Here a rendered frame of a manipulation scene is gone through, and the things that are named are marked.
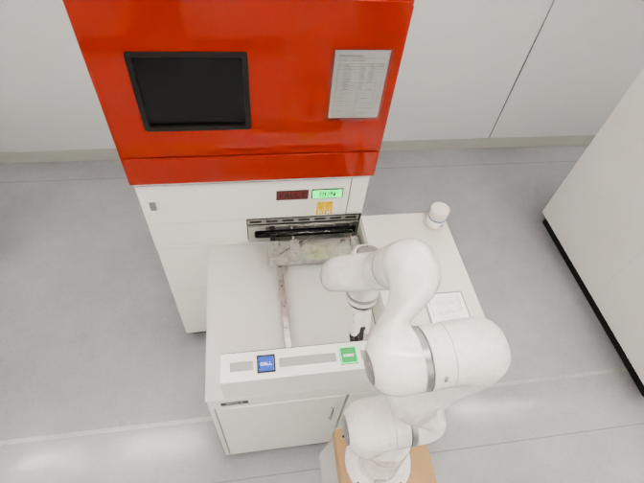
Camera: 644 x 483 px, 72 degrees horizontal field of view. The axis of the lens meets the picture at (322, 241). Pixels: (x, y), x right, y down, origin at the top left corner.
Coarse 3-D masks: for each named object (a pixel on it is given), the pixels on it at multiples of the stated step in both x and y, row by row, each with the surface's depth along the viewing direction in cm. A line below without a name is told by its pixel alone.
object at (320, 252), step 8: (280, 248) 174; (304, 248) 175; (312, 248) 175; (320, 248) 176; (328, 248) 176; (336, 248) 176; (344, 248) 177; (280, 256) 172; (288, 256) 172; (304, 256) 173; (312, 256) 173; (320, 256) 173; (328, 256) 174; (336, 256) 174; (272, 264) 171; (280, 264) 172; (288, 264) 173
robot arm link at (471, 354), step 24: (432, 336) 65; (456, 336) 65; (480, 336) 65; (504, 336) 67; (456, 360) 64; (480, 360) 64; (504, 360) 66; (456, 384) 66; (480, 384) 68; (408, 408) 78; (432, 408) 76; (432, 432) 92
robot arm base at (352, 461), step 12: (348, 456) 128; (408, 456) 128; (348, 468) 126; (360, 468) 124; (372, 468) 115; (384, 468) 111; (396, 468) 113; (408, 468) 126; (360, 480) 124; (372, 480) 123; (384, 480) 121; (396, 480) 124
